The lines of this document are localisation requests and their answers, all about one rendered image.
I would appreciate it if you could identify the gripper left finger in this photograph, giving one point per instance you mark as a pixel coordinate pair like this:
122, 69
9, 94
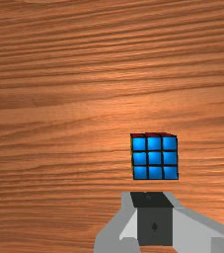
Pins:
145, 224

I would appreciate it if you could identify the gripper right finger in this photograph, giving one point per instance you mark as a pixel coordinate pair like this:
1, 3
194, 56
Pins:
195, 232

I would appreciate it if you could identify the many-coloured puzzle cube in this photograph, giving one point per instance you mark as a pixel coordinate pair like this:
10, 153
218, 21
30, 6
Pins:
154, 158

